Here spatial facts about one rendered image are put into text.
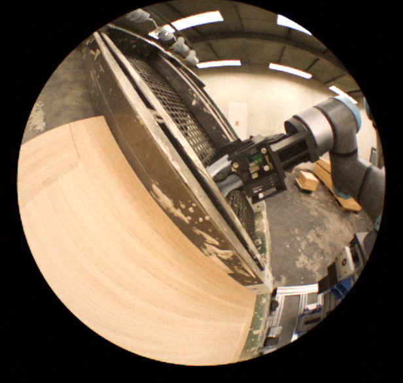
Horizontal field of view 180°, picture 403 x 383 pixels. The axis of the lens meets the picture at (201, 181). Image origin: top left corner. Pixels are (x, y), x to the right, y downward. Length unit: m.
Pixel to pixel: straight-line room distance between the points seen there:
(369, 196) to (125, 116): 0.34
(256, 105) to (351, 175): 5.22
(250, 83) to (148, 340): 5.75
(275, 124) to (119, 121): 5.34
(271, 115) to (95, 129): 5.36
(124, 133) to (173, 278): 0.18
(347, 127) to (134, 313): 0.34
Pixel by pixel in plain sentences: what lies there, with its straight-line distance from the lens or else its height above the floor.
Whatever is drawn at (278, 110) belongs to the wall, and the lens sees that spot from 5.48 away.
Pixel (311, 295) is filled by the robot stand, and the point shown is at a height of 0.21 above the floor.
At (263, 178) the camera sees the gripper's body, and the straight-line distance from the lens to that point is 0.16.
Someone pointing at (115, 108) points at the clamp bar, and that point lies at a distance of 0.17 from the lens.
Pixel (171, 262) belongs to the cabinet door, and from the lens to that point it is 0.16.
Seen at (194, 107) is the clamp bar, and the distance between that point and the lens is 0.58.
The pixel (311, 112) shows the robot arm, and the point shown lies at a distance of 0.20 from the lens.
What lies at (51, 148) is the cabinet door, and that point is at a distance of 0.16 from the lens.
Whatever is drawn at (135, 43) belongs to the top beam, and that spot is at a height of 1.81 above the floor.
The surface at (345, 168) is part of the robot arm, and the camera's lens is 0.26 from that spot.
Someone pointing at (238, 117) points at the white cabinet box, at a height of 1.57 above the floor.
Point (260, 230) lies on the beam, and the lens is 0.61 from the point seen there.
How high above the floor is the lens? 1.32
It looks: 27 degrees down
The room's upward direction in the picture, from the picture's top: straight up
